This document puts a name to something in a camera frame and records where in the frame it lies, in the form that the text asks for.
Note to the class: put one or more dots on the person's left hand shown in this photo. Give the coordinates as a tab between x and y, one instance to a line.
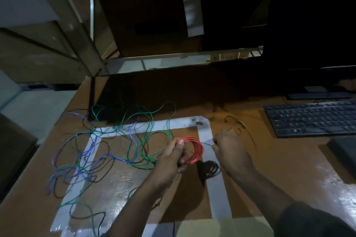
167	166

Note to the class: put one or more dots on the person's right hand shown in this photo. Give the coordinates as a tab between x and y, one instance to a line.
235	153

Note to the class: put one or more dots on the person's left thumb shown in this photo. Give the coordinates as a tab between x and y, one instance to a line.
175	148

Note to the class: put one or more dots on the person's right fingers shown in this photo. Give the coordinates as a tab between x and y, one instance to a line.
217	142

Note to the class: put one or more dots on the person's right forearm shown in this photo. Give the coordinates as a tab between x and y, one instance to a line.
258	189

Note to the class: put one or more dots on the person's left forearm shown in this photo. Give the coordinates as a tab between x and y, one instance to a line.
139	209

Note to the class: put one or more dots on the grey tape square outline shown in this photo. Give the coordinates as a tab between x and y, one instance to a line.
215	195

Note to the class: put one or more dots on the black computer keyboard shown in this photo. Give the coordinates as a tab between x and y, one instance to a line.
311	118

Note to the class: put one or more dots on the black monitor stand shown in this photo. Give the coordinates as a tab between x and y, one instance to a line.
319	92

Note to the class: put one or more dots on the dark sleeve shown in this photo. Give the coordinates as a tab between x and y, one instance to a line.
314	221

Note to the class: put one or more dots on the dark flat pad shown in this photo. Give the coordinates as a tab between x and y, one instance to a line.
345	153

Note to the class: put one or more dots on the dark wooden cabinet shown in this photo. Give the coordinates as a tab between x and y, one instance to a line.
144	20

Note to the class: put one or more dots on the black computer monitor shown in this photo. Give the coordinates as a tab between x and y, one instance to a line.
308	28

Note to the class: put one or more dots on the dark brown box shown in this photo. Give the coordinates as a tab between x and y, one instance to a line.
15	156

